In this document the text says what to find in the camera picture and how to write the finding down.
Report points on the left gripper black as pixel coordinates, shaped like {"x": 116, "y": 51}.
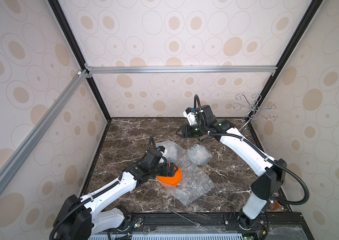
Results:
{"x": 167, "y": 172}

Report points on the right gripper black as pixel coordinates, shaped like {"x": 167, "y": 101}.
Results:
{"x": 186, "y": 130}

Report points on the orange dinner plate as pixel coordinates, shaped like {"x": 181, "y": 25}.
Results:
{"x": 171, "y": 181}

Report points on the bubble wrap around orange plate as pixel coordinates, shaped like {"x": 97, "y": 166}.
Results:
{"x": 194, "y": 182}

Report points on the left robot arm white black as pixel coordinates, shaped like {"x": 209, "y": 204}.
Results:
{"x": 80, "y": 218}

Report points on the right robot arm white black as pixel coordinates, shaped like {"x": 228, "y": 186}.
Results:
{"x": 271, "y": 172}

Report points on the chrome mug tree stand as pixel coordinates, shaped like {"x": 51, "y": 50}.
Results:
{"x": 253, "y": 109}

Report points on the amber jar black lid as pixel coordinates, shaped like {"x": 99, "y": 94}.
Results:
{"x": 275, "y": 206}

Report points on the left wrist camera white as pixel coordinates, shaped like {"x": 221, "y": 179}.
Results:
{"x": 163, "y": 150}

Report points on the horizontal aluminium rail back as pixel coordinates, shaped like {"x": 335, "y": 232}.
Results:
{"x": 189, "y": 69}

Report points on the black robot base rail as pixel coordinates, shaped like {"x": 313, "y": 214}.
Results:
{"x": 209, "y": 226}

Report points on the diagonal aluminium rail left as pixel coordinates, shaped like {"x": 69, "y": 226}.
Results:
{"x": 17, "y": 159}

